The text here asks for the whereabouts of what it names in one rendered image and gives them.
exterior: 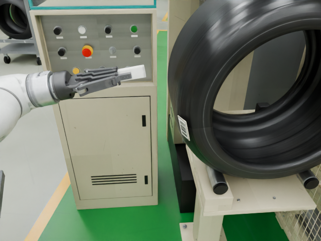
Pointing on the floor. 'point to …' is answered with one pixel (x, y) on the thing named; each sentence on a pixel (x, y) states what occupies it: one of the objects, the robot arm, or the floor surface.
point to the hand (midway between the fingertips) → (132, 73)
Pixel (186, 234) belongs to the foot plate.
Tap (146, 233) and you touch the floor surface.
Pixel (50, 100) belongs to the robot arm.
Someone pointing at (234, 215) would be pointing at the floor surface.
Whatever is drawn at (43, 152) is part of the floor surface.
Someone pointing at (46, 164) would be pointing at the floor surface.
